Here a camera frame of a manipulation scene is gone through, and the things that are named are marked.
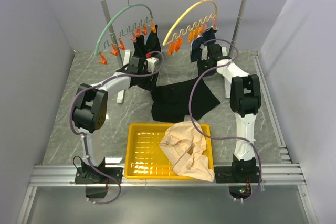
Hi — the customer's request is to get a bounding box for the beige cloth underwear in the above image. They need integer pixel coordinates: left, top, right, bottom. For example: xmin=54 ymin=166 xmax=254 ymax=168
xmin=159 ymin=121 xmax=215 ymax=182

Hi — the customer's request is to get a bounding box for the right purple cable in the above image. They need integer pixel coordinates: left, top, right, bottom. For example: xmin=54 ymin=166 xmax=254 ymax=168
xmin=188 ymin=38 xmax=263 ymax=201

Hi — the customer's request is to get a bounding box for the black underwear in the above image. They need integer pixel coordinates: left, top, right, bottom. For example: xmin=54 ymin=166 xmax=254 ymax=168
xmin=133 ymin=31 xmax=161 ymax=58
xmin=130 ymin=74 xmax=220 ymax=123

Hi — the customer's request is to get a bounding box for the black hanging underwear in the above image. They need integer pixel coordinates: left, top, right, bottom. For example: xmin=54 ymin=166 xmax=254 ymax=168
xmin=133 ymin=31 xmax=161 ymax=58

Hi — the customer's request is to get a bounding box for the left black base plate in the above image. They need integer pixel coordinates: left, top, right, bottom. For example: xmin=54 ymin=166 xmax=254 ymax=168
xmin=75 ymin=166 xmax=123 ymax=184

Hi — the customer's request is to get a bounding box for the metal clothes rack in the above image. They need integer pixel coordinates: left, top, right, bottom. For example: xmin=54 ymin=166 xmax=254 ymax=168
xmin=93 ymin=0 xmax=247 ymax=56

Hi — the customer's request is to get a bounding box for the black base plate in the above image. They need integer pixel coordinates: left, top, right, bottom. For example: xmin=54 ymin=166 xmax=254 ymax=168
xmin=75 ymin=166 xmax=123 ymax=184
xmin=214 ymin=166 xmax=260 ymax=184

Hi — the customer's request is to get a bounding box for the navy white hanging underwear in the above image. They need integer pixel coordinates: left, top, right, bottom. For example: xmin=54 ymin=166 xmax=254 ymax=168
xmin=190 ymin=27 xmax=217 ymax=62

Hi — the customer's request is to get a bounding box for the yellow plastic tray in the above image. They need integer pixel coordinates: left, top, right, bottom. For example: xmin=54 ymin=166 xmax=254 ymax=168
xmin=124 ymin=123 xmax=214 ymax=179

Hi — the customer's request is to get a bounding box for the green clip hanger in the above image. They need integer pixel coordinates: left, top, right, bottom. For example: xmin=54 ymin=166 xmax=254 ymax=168
xmin=93 ymin=0 xmax=154 ymax=57

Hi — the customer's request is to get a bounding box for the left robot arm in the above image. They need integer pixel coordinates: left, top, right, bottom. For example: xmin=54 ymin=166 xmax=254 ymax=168
xmin=69 ymin=53 xmax=162 ymax=183

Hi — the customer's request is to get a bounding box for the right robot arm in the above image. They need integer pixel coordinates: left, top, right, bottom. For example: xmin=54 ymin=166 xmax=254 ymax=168
xmin=201 ymin=39 xmax=261 ymax=183

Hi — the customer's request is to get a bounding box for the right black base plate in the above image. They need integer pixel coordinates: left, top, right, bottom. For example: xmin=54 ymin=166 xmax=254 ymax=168
xmin=214 ymin=166 xmax=260 ymax=184

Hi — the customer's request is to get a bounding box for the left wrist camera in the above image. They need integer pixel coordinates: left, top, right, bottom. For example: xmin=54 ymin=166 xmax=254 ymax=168
xmin=145 ymin=53 xmax=160 ymax=73

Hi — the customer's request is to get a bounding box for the purple cable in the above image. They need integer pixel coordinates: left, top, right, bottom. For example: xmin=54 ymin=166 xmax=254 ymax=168
xmin=188 ymin=38 xmax=263 ymax=201
xmin=68 ymin=50 xmax=165 ymax=205

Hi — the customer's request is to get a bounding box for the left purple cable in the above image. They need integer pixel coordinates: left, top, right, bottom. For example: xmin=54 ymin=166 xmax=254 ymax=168
xmin=68 ymin=50 xmax=165 ymax=205

